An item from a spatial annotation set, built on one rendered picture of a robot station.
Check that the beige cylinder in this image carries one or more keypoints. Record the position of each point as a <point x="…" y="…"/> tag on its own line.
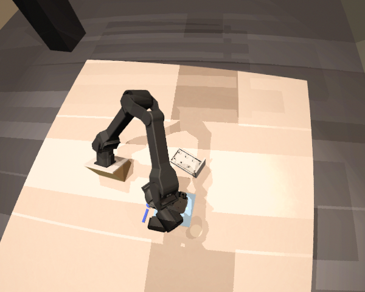
<point x="196" y="230"/>

